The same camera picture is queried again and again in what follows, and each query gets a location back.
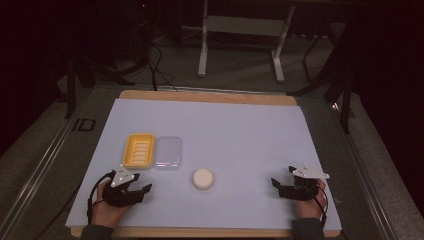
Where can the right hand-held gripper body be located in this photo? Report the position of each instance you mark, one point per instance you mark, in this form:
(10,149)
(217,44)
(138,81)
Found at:
(301,190)

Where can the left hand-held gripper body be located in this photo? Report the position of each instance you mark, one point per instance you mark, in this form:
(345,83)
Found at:
(120,196)

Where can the person's right hand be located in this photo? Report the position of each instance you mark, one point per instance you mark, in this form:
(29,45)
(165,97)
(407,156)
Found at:
(309,207)

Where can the person's left hand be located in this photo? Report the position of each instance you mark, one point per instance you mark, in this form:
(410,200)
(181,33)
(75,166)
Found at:
(106,211)

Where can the yellow soap dish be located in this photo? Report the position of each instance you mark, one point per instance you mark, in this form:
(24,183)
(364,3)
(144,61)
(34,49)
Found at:
(139,151)

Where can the clear plastic container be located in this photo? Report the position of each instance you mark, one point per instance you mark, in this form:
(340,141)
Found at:
(168,152)

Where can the round white soap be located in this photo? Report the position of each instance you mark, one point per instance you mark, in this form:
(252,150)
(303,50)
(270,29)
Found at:
(203,178)

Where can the pale blue table mat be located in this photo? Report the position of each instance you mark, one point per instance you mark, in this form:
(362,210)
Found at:
(233,140)

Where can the black tripod stand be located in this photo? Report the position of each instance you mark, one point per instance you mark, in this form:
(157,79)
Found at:
(336,83)

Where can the metal floor rail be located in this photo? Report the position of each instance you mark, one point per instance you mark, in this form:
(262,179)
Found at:
(36,176)
(366,180)

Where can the white metal table frame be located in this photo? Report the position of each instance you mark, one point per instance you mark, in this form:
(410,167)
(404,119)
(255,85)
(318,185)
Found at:
(245,26)

